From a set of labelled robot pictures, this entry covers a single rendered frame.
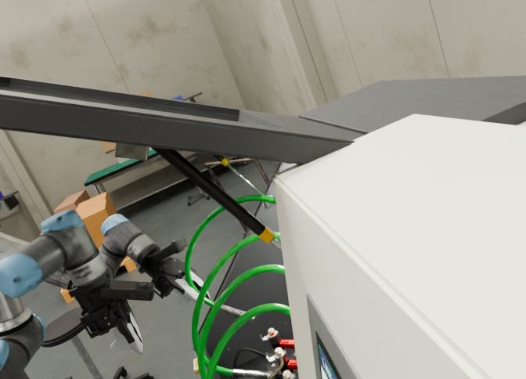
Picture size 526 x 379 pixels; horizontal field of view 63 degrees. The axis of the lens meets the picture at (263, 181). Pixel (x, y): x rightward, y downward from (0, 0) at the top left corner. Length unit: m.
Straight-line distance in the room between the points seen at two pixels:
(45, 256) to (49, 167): 8.12
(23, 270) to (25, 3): 8.39
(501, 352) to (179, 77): 8.70
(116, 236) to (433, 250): 1.04
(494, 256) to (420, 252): 0.04
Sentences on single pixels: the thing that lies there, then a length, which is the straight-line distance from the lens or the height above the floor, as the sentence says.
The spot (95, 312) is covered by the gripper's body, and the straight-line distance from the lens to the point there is 1.01.
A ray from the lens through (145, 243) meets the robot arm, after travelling 1.21.
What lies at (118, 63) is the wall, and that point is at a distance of 8.82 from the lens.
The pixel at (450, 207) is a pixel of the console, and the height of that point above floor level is 1.55.
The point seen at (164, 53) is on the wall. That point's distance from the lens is 8.85.
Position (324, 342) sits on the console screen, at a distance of 0.45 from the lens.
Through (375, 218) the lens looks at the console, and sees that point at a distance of 0.35.
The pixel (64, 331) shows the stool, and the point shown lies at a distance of 2.91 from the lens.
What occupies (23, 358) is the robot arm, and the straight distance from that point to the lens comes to 1.43.
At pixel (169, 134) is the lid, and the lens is 0.54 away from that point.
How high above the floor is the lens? 1.70
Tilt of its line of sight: 15 degrees down
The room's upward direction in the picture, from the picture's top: 22 degrees counter-clockwise
